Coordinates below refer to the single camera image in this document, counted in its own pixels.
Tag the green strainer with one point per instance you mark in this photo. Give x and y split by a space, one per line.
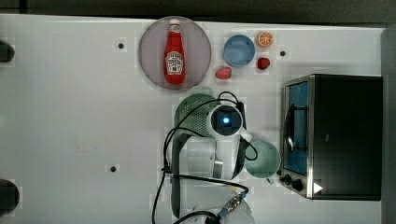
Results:
196 108

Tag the red toy strawberry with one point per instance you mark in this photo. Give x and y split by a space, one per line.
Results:
223 73

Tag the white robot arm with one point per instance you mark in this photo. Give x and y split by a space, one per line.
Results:
203 169

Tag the orange slice toy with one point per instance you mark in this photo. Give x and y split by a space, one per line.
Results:
264 39

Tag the black toaster oven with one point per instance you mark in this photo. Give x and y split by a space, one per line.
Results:
331 138

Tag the green mug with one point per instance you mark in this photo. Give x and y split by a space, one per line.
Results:
263 160

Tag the blue bowl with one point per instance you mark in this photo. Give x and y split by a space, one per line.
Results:
238 51

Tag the dark red toy fruit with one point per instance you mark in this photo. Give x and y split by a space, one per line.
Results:
263 63

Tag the grey round plate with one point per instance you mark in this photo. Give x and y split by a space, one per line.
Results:
196 46

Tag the red ketchup bottle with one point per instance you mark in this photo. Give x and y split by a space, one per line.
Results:
174 57

